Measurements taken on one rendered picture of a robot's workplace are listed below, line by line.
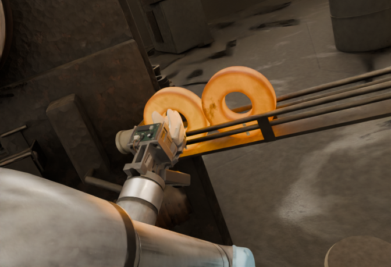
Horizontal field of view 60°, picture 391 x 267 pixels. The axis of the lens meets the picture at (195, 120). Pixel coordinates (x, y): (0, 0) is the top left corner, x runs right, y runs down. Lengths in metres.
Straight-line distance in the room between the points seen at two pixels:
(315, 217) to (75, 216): 1.25
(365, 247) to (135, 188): 0.38
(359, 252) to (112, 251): 0.44
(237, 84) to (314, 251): 0.82
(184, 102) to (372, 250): 0.43
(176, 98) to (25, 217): 0.51
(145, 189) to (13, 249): 0.36
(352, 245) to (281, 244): 0.76
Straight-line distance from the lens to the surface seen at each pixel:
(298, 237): 1.39
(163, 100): 0.74
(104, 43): 1.03
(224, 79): 0.68
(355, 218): 1.44
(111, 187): 0.89
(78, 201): 0.29
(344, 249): 0.63
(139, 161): 0.62
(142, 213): 0.57
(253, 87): 0.67
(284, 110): 0.66
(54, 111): 0.91
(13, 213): 0.26
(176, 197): 0.87
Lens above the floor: 0.99
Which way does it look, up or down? 23 degrees down
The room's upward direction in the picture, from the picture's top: 19 degrees counter-clockwise
